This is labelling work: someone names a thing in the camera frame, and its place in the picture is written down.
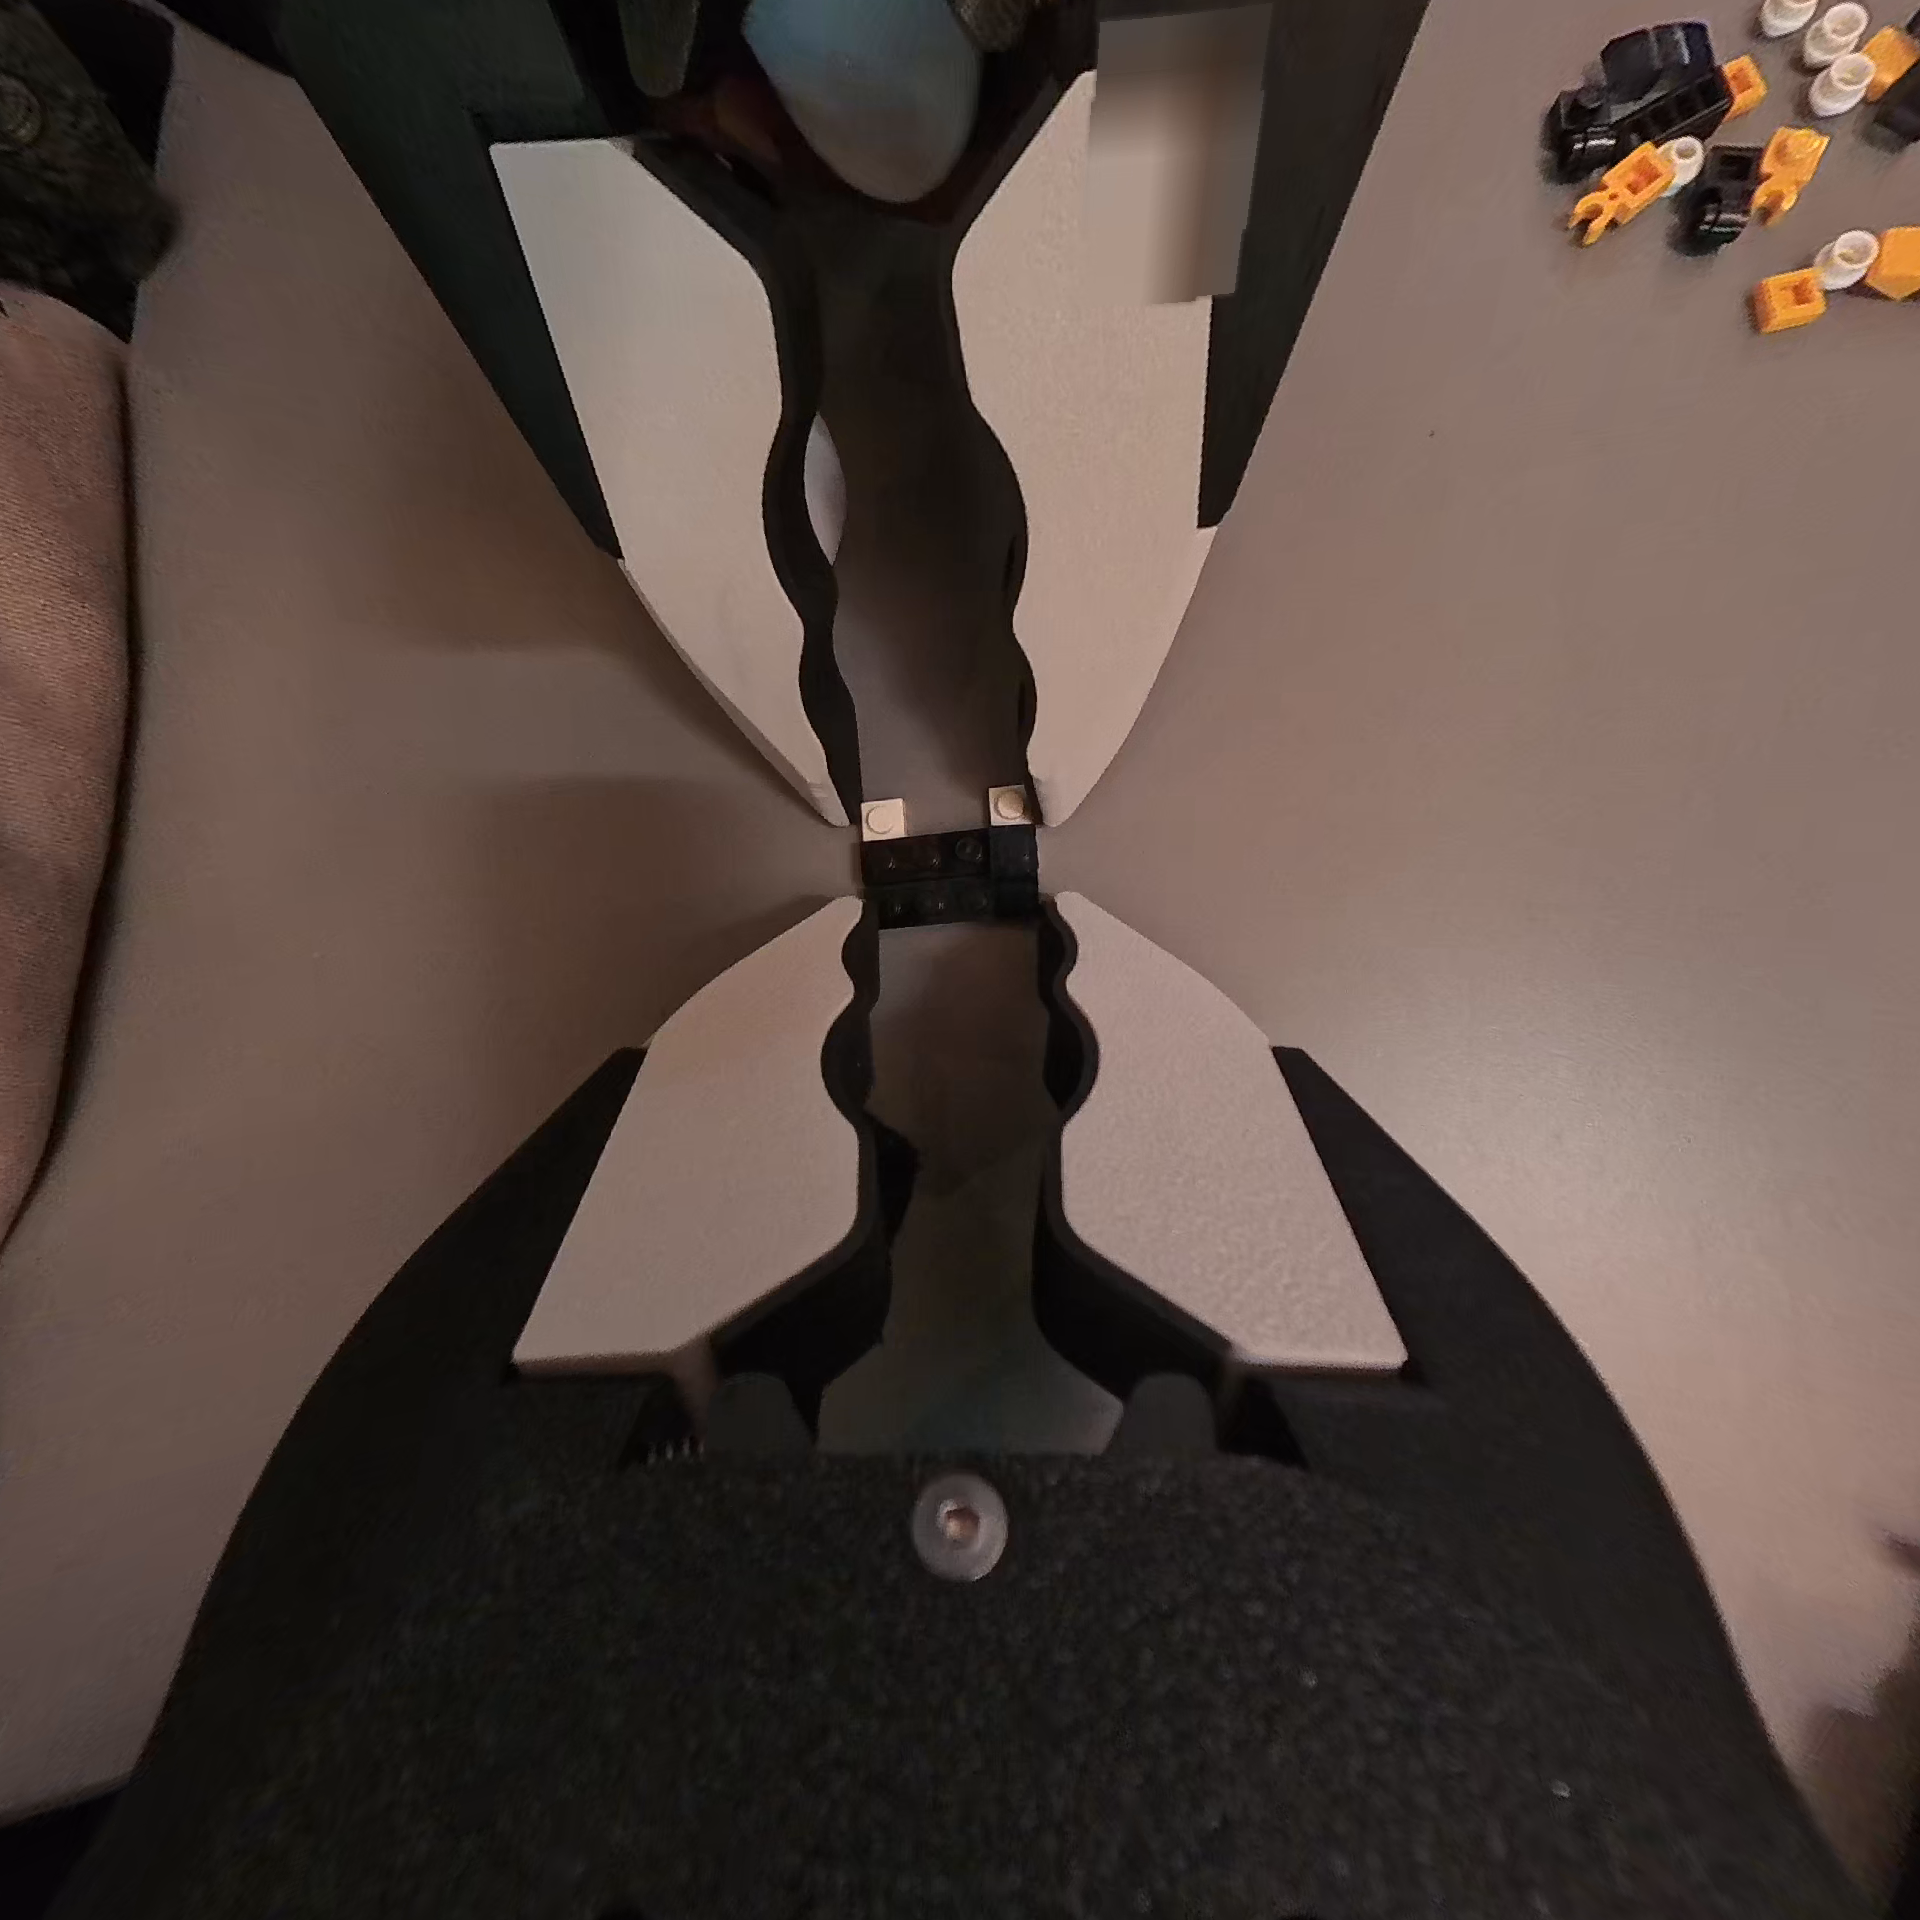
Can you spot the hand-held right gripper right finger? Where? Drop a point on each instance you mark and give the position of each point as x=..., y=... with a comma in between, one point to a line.
x=1214, y=1186

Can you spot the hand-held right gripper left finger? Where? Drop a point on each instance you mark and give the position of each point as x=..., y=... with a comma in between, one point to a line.
x=705, y=1186

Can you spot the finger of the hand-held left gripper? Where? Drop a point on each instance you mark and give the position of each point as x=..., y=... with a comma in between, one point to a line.
x=1096, y=494
x=661, y=422

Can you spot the black plate with white studs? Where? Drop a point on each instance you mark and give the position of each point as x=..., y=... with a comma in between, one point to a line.
x=930, y=859

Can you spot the pile of small lego pieces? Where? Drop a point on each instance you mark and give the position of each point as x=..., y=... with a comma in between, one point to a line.
x=1634, y=107

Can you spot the dark fleece jacket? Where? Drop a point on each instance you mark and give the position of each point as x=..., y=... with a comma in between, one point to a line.
x=77, y=181

